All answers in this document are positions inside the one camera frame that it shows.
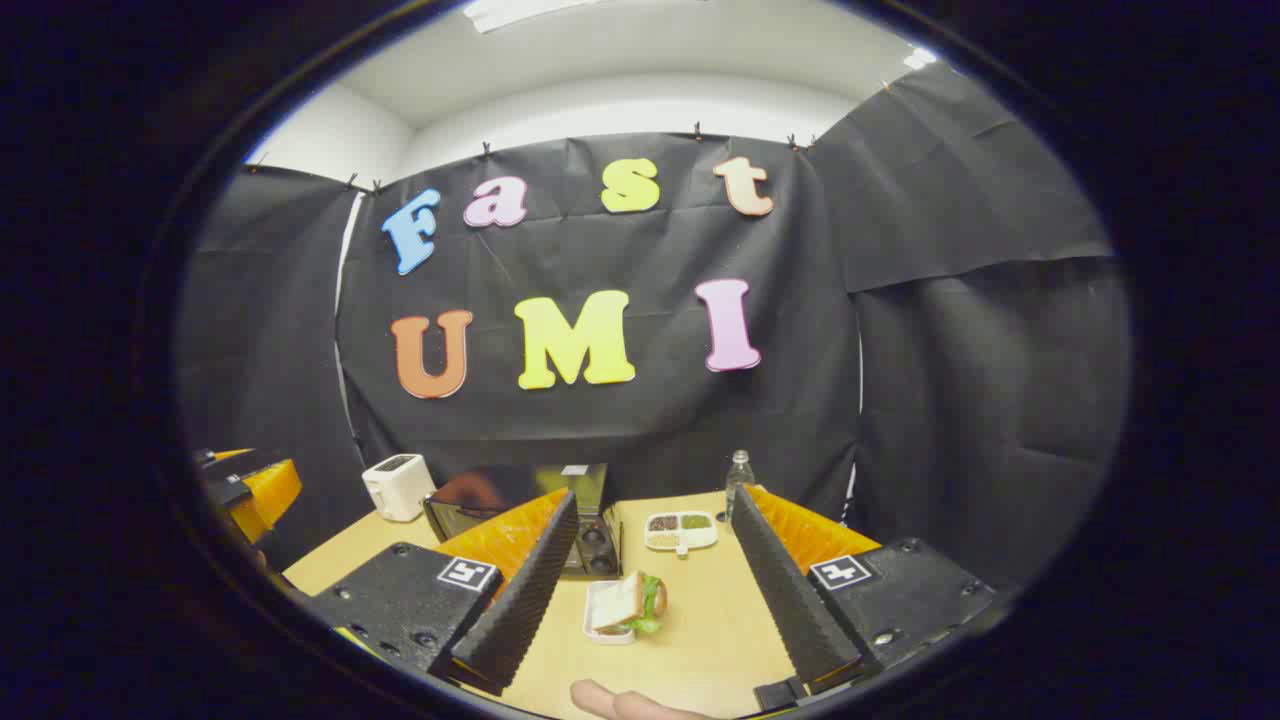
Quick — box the black backdrop cloth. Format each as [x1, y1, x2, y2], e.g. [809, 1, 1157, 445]
[175, 60, 1136, 591]

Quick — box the large ceiling light panel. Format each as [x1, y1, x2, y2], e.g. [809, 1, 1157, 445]
[465, 0, 601, 33]

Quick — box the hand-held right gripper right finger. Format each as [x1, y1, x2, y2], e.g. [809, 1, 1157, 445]
[730, 484, 1001, 696]

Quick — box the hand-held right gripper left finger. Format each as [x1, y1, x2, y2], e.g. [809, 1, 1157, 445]
[300, 488, 581, 698]

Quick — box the lettuce sandwich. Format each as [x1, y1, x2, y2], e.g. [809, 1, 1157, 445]
[593, 570, 669, 635]

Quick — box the white toaster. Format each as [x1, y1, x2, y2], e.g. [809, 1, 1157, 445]
[361, 453, 438, 523]

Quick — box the white divided condiment dish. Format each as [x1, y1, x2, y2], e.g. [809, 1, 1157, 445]
[643, 510, 720, 557]

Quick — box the black electric oven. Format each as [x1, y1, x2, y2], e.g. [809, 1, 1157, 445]
[422, 463, 623, 579]

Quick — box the clear plastic water bottle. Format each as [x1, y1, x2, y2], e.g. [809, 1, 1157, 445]
[724, 449, 757, 521]

